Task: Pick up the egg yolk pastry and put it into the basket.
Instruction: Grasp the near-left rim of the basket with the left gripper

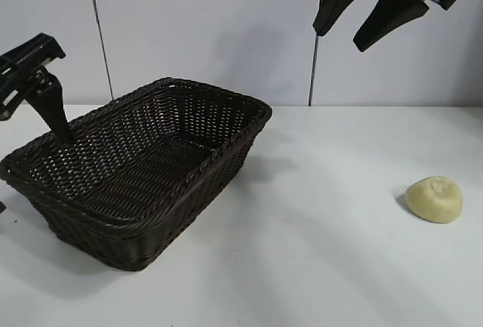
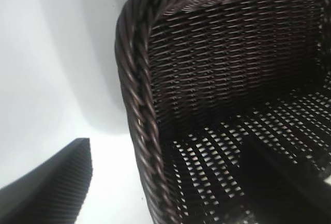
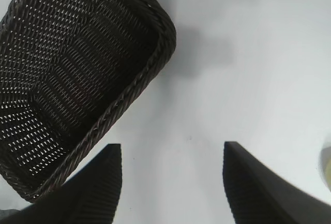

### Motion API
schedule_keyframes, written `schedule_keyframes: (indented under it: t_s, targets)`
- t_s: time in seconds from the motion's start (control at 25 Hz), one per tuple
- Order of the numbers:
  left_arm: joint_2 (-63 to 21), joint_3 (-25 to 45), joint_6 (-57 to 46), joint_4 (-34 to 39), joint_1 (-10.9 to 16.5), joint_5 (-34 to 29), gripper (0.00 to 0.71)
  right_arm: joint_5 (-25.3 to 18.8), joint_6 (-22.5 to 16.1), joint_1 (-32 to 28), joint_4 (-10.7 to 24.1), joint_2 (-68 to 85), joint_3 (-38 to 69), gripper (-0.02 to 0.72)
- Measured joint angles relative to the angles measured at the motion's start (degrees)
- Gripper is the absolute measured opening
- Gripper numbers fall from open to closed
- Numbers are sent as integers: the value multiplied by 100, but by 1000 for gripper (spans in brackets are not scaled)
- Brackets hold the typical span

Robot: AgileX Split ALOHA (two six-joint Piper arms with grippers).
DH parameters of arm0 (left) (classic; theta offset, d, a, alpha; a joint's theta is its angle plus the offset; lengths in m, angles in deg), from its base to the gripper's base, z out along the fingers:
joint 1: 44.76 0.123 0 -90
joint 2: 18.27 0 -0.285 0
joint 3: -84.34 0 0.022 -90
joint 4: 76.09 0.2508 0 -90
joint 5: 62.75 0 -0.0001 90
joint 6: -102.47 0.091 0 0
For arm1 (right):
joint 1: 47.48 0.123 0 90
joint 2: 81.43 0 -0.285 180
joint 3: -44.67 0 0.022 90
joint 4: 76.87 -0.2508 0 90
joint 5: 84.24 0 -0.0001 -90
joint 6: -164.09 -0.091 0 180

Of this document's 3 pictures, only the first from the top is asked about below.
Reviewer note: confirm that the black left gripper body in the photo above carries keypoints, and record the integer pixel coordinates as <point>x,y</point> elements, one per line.
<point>34,53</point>

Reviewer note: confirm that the grey metal vertical strip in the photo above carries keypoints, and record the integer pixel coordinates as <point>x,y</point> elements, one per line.
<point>314,70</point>

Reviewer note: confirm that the pale yellow egg yolk pastry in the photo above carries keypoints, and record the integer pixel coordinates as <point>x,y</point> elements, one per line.
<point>434,200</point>

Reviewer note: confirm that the dark brown wicker basket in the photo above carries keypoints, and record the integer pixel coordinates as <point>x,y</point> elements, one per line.
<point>132,176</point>

